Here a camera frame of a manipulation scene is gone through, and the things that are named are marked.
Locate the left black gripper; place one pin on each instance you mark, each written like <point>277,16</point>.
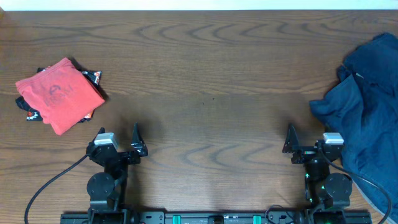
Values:
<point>140,149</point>

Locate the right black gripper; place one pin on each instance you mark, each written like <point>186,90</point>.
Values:
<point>292,145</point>

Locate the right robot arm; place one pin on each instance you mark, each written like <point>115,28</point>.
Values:
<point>328,193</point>

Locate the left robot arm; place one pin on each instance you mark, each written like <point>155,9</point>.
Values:
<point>107,189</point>

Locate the navy blue clothes pile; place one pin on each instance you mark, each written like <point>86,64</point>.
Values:
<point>363,109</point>

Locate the red folded garment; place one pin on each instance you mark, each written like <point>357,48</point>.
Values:
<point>61,94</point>

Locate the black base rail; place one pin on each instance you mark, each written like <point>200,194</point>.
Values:
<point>269,217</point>

